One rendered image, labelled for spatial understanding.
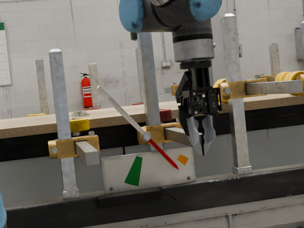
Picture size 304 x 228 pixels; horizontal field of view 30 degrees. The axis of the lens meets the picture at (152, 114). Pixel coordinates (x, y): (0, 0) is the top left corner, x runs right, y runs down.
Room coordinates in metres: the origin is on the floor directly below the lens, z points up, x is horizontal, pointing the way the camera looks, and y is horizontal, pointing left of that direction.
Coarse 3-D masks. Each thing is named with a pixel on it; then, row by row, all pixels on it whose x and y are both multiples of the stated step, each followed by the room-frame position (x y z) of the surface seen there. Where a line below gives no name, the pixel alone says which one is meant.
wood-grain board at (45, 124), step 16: (256, 96) 2.13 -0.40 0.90; (272, 96) 1.99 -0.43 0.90; (288, 96) 1.87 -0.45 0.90; (96, 112) 2.16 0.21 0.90; (112, 112) 2.02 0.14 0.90; (128, 112) 1.89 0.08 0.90; (144, 112) 1.78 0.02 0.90; (176, 112) 1.76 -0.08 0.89; (224, 112) 1.79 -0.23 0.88; (0, 128) 1.67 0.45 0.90; (16, 128) 1.66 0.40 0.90; (32, 128) 1.66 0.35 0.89; (48, 128) 1.67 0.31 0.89
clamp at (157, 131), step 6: (144, 126) 1.59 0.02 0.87; (150, 126) 1.57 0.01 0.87; (156, 126) 1.57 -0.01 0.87; (162, 126) 1.57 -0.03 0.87; (168, 126) 1.58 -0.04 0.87; (174, 126) 1.58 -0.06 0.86; (180, 126) 1.58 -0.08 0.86; (138, 132) 1.58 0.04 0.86; (150, 132) 1.57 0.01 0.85; (156, 132) 1.57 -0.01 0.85; (162, 132) 1.57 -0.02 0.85; (138, 138) 1.59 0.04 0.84; (156, 138) 1.57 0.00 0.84; (162, 138) 1.57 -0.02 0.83
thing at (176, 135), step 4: (168, 128) 1.55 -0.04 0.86; (172, 128) 1.54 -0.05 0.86; (176, 128) 1.52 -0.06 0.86; (180, 128) 1.51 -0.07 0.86; (168, 132) 1.53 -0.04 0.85; (172, 132) 1.49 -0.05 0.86; (176, 132) 1.44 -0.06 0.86; (180, 132) 1.41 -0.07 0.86; (184, 132) 1.39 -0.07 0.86; (168, 136) 1.54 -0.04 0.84; (172, 136) 1.49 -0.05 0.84; (176, 136) 1.45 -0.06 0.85; (180, 136) 1.41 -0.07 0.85; (184, 136) 1.37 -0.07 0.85; (200, 136) 1.30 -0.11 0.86; (172, 140) 1.49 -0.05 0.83; (176, 140) 1.45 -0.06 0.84; (180, 140) 1.41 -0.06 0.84; (184, 140) 1.38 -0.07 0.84; (188, 140) 1.34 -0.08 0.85; (200, 140) 1.30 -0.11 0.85; (184, 144) 1.38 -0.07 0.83; (188, 144) 1.34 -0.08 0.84
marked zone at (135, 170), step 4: (136, 156) 1.56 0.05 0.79; (136, 160) 1.56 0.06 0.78; (140, 160) 1.56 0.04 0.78; (136, 164) 1.56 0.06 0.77; (140, 164) 1.56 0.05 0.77; (132, 168) 1.55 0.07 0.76; (136, 168) 1.56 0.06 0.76; (140, 168) 1.56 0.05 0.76; (128, 172) 1.55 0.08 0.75; (132, 172) 1.55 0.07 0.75; (136, 172) 1.56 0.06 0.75; (140, 172) 1.56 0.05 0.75; (128, 176) 1.55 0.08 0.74; (132, 176) 1.55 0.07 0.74; (136, 176) 1.55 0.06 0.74; (128, 180) 1.55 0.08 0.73; (132, 180) 1.55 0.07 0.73; (136, 180) 1.55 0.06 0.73; (132, 184) 1.55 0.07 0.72; (136, 184) 1.55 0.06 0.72
